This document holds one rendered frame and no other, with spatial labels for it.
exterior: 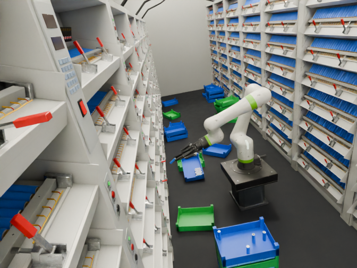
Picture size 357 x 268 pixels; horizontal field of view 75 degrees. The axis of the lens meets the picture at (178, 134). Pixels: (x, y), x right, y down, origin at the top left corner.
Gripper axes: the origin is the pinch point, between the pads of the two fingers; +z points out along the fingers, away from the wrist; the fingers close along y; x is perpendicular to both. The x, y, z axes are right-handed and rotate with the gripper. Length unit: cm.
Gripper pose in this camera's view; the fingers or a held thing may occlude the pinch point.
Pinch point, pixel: (178, 157)
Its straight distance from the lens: 187.0
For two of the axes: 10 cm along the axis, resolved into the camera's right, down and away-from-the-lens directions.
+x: 3.5, 4.7, 8.1
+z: -8.7, 4.9, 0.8
